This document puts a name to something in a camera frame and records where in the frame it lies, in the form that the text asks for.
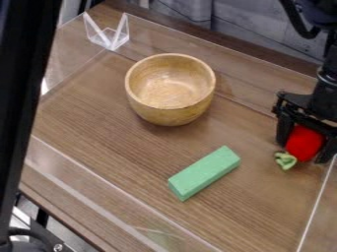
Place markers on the clear acrylic tray wall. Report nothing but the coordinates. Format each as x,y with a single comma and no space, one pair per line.
99,162

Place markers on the green rectangular block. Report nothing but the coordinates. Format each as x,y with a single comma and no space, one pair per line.
203,172

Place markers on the light wooden bowl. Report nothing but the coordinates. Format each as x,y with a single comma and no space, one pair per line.
170,88

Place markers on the black metal bracket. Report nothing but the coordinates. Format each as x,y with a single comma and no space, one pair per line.
59,246

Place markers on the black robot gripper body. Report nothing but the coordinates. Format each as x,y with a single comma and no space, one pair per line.
295,106

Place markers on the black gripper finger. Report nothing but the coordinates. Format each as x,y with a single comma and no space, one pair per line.
326,148
283,128

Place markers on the red plush strawberry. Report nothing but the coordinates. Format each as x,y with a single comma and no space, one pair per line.
302,146

